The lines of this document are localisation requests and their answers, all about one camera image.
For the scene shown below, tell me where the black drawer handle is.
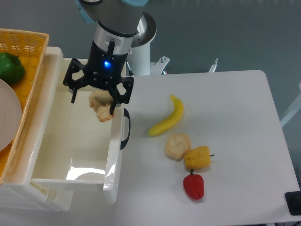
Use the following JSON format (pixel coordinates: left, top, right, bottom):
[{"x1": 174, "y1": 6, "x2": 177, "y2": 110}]
[{"x1": 120, "y1": 108, "x2": 131, "y2": 150}]

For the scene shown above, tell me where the yellow toy banana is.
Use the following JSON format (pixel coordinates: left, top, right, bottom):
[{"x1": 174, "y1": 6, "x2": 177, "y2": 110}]
[{"x1": 148, "y1": 95, "x2": 184, "y2": 137}]

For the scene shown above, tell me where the open white upper drawer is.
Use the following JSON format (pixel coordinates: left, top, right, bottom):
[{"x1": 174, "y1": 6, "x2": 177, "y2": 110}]
[{"x1": 31, "y1": 56, "x2": 131, "y2": 204}]

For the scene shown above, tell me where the black device at table edge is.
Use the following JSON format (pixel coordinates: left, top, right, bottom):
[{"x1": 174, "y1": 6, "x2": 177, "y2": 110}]
[{"x1": 285, "y1": 191, "x2": 301, "y2": 216}]

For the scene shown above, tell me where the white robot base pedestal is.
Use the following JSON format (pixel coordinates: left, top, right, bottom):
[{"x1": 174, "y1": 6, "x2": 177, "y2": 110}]
[{"x1": 126, "y1": 12, "x2": 157, "y2": 76}]

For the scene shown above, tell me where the yellow toy bell pepper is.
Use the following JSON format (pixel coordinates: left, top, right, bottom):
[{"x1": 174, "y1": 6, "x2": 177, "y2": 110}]
[{"x1": 184, "y1": 146, "x2": 214, "y2": 170}]

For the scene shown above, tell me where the white table clamp bracket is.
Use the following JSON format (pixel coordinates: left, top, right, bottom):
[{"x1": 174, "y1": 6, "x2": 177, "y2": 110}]
[{"x1": 150, "y1": 56, "x2": 170, "y2": 75}]

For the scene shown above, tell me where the white frame at right edge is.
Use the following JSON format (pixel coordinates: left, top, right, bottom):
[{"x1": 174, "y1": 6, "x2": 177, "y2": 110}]
[{"x1": 280, "y1": 92, "x2": 301, "y2": 128}]

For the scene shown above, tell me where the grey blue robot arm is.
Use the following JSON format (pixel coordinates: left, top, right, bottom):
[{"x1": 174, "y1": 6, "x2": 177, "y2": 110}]
[{"x1": 63, "y1": 0, "x2": 147, "y2": 114}]

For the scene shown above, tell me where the white round plate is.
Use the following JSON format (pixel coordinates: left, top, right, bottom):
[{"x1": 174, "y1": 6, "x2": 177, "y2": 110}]
[{"x1": 0, "y1": 80, "x2": 22, "y2": 151}]

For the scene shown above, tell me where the green toy bell pepper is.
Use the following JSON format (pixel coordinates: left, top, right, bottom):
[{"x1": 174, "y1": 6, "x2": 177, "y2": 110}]
[{"x1": 0, "y1": 52, "x2": 25, "y2": 85}]

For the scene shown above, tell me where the orange woven basket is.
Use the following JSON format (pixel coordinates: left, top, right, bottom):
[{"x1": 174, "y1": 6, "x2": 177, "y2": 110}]
[{"x1": 0, "y1": 28, "x2": 50, "y2": 185}]

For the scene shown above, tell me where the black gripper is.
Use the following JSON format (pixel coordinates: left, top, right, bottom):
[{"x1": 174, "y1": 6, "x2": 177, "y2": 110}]
[{"x1": 63, "y1": 40, "x2": 134, "y2": 115}]

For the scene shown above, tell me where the white drawer cabinet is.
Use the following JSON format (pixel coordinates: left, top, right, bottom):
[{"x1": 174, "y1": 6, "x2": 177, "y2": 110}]
[{"x1": 0, "y1": 47, "x2": 73, "y2": 211}]

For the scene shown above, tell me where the round toy bread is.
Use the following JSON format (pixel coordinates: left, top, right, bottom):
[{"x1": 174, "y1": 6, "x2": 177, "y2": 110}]
[{"x1": 164, "y1": 133, "x2": 191, "y2": 161}]

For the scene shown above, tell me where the red toy bell pepper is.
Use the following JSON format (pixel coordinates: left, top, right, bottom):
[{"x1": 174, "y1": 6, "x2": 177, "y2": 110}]
[{"x1": 183, "y1": 169, "x2": 205, "y2": 200}]

